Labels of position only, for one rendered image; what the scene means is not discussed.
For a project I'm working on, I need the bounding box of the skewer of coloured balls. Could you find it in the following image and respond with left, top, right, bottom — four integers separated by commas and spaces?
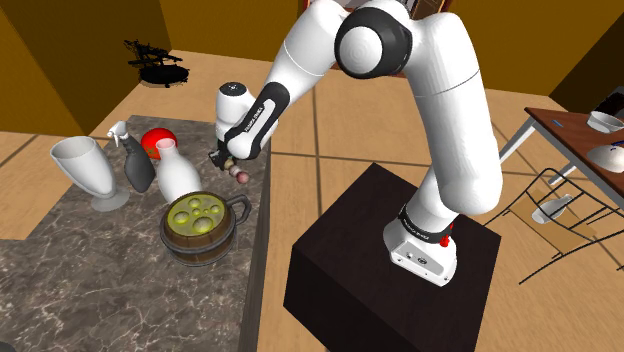
223, 158, 251, 185

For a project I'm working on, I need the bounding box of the white bottle vase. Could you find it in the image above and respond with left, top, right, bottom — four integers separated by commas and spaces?
154, 137, 204, 205

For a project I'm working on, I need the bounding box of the red ball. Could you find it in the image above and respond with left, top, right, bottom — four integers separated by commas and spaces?
140, 127, 179, 161

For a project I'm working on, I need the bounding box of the grey spray bottle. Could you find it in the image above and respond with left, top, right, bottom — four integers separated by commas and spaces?
107, 120, 157, 194

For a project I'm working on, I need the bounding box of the wooden mug with green liquid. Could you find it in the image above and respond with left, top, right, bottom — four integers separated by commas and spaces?
159, 191, 253, 267

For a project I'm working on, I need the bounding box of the black plant stand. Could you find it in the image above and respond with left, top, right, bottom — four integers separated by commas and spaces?
123, 38, 191, 89

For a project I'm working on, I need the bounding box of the white goblet vase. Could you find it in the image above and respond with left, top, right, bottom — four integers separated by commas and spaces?
50, 135, 131, 213

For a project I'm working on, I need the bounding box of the dark robot stand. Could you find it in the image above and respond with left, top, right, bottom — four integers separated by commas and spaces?
283, 162, 502, 352

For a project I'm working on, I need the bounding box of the brown table with white legs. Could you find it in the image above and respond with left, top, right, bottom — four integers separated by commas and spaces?
498, 107, 624, 212

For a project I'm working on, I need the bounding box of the black wire chair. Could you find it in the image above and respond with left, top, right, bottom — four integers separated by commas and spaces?
482, 167, 624, 286

